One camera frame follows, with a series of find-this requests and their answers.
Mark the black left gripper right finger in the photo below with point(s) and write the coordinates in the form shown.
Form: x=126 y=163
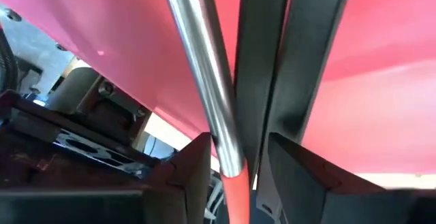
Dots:
x=299 y=183

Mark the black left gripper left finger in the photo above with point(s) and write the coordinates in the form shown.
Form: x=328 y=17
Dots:
x=184 y=183

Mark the large black nylon spoon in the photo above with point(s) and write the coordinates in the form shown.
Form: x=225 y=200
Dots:
x=313 y=30

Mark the pink translucent plastic tray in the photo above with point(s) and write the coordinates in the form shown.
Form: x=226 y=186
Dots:
x=374 y=30

